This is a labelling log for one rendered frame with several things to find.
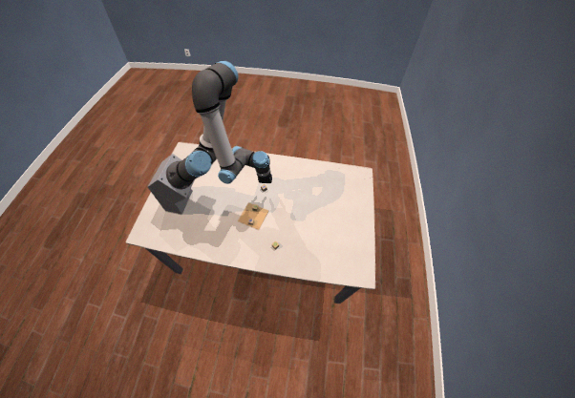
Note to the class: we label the tan flat mat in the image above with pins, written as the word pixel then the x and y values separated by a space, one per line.
pixel 258 216

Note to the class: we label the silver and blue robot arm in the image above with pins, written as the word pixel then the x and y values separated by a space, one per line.
pixel 207 85

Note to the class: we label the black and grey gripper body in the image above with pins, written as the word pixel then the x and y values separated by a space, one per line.
pixel 265 178

